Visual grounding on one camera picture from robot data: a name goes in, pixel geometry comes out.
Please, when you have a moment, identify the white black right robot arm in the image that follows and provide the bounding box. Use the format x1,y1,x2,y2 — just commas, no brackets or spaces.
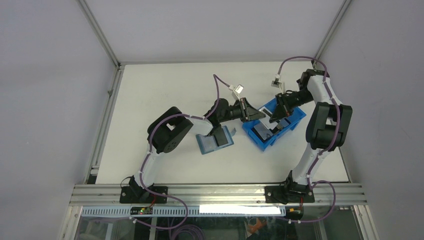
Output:
269,69,353,203

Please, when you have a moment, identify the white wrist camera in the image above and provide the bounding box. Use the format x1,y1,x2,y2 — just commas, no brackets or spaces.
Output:
271,74,286,94
228,84,244,100

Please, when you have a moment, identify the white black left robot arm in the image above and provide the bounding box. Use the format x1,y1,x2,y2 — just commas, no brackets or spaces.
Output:
121,97,266,203

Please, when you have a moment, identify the white card with black stripe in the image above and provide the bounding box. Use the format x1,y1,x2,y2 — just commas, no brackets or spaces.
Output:
198,127,233,153

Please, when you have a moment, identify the aluminium front mounting rail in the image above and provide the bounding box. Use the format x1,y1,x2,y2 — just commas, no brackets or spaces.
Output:
69,183,368,206

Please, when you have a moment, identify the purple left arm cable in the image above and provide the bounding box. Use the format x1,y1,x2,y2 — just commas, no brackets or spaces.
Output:
130,73,233,240

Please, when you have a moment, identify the blue plastic bin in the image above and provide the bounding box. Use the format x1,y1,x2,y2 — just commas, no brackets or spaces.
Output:
242,99,306,151

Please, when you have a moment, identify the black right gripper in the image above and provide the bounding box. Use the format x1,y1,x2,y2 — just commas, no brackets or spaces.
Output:
269,88,314,123

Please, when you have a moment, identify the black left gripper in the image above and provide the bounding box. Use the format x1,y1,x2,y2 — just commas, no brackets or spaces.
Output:
218,98,265,124

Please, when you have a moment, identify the teal leather card holder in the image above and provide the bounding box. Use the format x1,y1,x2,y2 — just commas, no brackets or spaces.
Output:
195,125,238,156

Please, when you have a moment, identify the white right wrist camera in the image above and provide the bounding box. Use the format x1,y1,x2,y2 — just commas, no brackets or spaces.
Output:
271,74,286,94

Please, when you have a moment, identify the white slotted cable duct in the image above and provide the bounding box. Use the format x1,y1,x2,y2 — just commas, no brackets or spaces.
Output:
81,204,286,218

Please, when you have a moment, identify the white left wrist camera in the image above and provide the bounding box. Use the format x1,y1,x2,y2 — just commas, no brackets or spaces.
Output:
228,84,244,100

